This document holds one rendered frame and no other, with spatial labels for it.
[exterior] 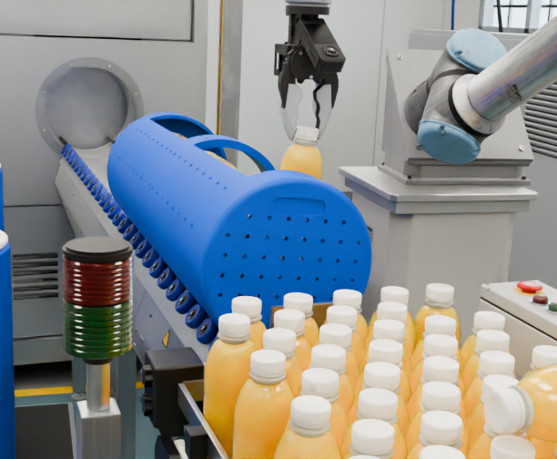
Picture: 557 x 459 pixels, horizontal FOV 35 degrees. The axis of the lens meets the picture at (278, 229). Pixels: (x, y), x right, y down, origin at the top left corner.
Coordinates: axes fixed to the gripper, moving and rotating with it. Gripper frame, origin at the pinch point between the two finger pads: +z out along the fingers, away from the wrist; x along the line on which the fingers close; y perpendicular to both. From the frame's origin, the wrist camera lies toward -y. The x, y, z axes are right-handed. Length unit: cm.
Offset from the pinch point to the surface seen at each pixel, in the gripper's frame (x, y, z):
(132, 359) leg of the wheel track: 12, 86, 73
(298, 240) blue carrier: 5.2, -11.6, 15.0
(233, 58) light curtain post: -27, 130, -4
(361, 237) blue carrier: -5.6, -11.6, 15.0
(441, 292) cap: -9.4, -30.4, 18.3
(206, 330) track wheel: 17.1, -3.0, 31.7
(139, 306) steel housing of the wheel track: 19, 40, 42
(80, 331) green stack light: 44, -57, 9
